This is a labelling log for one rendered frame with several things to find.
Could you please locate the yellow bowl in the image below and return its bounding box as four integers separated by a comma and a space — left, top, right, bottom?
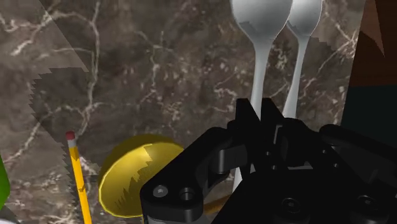
97, 134, 187, 218

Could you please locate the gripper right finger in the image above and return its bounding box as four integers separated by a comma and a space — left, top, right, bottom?
260, 97, 397, 195

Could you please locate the green rounded object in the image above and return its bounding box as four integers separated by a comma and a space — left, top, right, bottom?
0, 155, 11, 210

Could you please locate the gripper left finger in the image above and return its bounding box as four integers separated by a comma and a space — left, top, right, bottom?
139, 98, 261, 224

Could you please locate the small white spoon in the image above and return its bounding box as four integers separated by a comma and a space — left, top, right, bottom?
282, 0, 323, 119

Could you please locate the large white spoon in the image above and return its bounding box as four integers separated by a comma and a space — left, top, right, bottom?
230, 0, 293, 192

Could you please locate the yellow pencil with red eraser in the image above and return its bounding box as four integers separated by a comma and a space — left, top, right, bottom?
65, 130, 94, 224

